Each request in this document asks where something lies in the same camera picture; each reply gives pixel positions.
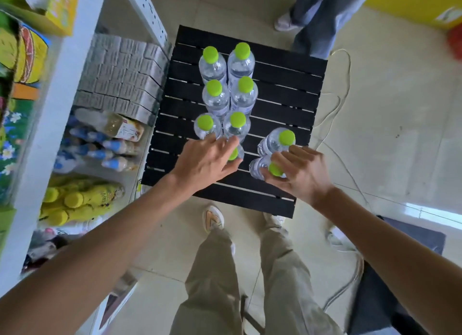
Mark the person's right hand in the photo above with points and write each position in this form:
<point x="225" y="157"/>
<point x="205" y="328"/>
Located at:
<point x="306" y="175"/>

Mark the person's left hand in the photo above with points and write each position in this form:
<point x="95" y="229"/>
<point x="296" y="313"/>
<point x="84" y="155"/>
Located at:
<point x="196" y="163"/>

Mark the person's left thumb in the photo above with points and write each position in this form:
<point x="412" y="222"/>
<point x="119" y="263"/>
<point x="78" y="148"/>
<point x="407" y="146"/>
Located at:
<point x="231" y="166"/>

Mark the person's right thumb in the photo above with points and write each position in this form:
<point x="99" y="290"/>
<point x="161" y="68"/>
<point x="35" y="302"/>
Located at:
<point x="276" y="179"/>

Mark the clear water bottle green lid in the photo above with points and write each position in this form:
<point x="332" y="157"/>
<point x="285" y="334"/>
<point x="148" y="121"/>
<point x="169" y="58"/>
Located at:
<point x="235" y="154"/>
<point x="258" y="166"/>

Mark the person's right forearm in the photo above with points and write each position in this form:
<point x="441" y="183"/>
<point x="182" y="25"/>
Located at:
<point x="389" y="259"/>

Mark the person's left forearm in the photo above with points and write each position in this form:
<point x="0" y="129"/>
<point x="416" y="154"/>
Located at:
<point x="94" y="262"/>

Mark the person's right shoe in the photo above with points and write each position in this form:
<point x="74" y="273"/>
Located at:
<point x="275" y="220"/>

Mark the person's shoe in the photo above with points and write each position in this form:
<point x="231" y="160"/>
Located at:
<point x="285" y="23"/>
<point x="275" y="220"/>
<point x="213" y="218"/>

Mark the person's left shoe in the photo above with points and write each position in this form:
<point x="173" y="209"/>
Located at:
<point x="213" y="218"/>

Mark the cluster of green-capped bottles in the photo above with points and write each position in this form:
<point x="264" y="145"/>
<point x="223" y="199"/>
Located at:
<point x="216" y="100"/>

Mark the black slatted table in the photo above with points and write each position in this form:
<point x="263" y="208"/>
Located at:
<point x="281" y="92"/>

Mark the person's right leg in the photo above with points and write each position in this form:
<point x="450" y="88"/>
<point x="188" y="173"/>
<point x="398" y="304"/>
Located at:
<point x="288" y="280"/>

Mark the person's leg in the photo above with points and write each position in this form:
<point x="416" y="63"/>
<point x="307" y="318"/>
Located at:
<point x="211" y="284"/>
<point x="288" y="280"/>

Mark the person's left leg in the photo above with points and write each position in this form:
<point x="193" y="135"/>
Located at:
<point x="211" y="284"/>

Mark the beige label drink bottle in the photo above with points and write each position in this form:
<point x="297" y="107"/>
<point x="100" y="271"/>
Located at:
<point x="115" y="125"/>

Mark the pile of blue-capped bottles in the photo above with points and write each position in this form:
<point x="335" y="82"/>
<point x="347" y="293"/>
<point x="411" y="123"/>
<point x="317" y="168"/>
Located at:
<point x="97" y="150"/>

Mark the yellow drink bottle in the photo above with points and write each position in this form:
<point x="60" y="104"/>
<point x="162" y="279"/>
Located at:
<point x="95" y="195"/>
<point x="57" y="193"/>
<point x="77" y="215"/>

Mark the stack of white grey boxes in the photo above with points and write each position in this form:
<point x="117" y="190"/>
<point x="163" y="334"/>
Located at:
<point x="119" y="78"/>

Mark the white box dark print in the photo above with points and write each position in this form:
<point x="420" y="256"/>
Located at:
<point x="115" y="302"/>

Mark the white metal shelf unit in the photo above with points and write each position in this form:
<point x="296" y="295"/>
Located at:
<point x="54" y="121"/>

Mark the colourful printed snack package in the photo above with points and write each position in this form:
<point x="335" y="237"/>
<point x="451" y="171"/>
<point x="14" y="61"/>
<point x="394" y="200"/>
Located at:
<point x="20" y="103"/>

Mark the yellow cabinet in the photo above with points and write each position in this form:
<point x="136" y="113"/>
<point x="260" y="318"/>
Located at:
<point x="408" y="0"/>

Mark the red object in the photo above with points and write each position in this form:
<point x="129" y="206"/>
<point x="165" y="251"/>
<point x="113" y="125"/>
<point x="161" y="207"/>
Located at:
<point x="455" y="44"/>

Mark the yellow cardboard box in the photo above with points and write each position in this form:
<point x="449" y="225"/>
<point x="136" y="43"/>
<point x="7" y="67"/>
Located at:
<point x="57" y="9"/>

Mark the black stool frame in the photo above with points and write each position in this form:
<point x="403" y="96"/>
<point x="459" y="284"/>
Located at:
<point x="249" y="316"/>

